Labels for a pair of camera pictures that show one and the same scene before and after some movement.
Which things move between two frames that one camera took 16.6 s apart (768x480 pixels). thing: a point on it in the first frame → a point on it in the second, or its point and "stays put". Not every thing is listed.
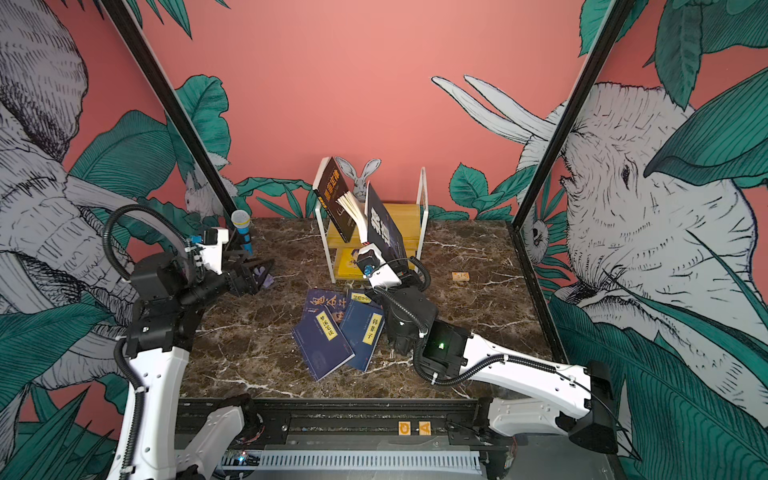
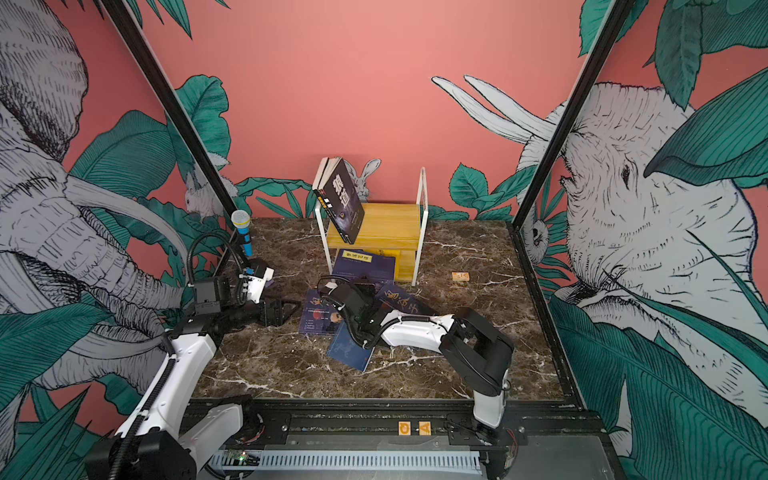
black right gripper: (419, 292) → (368, 287)
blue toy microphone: (241, 219) stays put
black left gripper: (249, 286) → (276, 319)
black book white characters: (382, 230) → (342, 202)
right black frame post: (619, 13) stays put
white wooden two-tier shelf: (409, 219) stays put
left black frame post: (124, 18) stays put
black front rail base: (425, 438) stays put
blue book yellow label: (322, 343) → (354, 263)
